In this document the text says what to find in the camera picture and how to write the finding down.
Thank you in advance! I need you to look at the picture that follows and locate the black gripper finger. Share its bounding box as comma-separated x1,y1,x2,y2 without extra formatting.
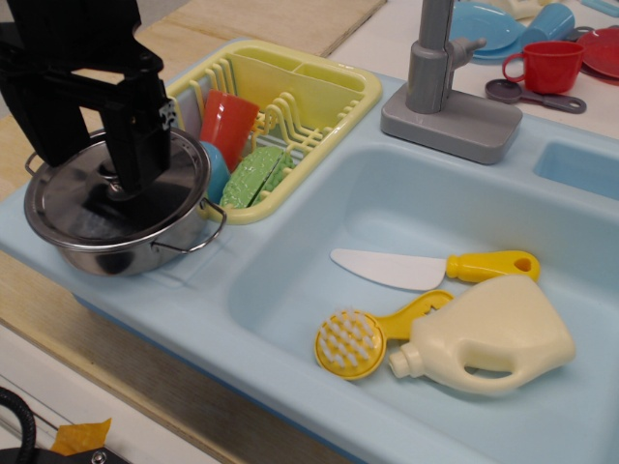
100,76,173,196
4,96,89,166

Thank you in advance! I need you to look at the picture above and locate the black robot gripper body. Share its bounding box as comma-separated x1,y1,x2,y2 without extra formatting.
1,1,163,114

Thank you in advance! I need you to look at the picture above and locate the stainless steel pot lid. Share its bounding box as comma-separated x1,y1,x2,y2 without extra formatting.
24,130,211,249

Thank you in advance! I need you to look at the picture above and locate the blue plastic cup in rack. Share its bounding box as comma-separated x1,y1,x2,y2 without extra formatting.
200,141,230,204

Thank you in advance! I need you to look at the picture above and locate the red plastic cup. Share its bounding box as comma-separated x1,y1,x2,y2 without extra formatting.
199,89,259,173

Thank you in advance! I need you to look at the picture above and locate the green toy vegetable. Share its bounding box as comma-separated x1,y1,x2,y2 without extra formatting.
220,146,295,209

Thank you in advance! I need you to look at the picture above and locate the yellow plastic dish rack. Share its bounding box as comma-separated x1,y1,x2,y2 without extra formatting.
166,40,382,225

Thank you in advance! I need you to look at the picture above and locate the light blue toy sink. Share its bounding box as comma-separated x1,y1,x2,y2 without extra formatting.
1,108,618,463

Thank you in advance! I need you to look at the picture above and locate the yellow dish brush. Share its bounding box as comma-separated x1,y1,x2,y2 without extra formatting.
314,290,454,381

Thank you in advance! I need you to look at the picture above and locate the grey toy faucet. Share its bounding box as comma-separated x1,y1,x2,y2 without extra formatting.
380,1,522,165

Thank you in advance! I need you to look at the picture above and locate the yellow tape piece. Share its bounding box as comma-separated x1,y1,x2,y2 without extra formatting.
50,418,112,456

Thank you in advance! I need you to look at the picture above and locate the black device base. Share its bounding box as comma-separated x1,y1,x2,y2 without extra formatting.
30,449,128,464

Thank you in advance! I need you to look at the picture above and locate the grey measuring spoon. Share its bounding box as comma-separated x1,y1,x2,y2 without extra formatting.
485,79,587,114

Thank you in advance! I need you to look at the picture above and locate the blue plastic plate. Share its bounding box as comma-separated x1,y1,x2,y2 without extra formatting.
450,1,525,63

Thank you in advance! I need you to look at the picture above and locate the cream plastic dish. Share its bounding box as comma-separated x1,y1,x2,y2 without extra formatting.
485,0,563,20

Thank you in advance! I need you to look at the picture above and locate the cream toy detergent bottle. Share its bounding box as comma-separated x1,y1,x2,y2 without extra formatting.
389,275,575,395

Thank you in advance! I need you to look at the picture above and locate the red toy mug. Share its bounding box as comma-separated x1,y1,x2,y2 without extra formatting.
502,41,584,94

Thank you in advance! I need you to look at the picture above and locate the blue plastic tumbler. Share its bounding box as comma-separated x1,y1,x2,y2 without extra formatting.
519,3,575,47

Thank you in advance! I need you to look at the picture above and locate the red plastic plate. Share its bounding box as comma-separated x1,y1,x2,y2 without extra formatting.
576,28,619,78

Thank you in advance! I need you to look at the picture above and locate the black cable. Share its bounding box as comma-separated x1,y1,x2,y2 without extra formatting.
0,386,39,453

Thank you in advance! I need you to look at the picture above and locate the white toy knife yellow handle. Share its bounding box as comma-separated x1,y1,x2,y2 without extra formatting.
330,248,541,291

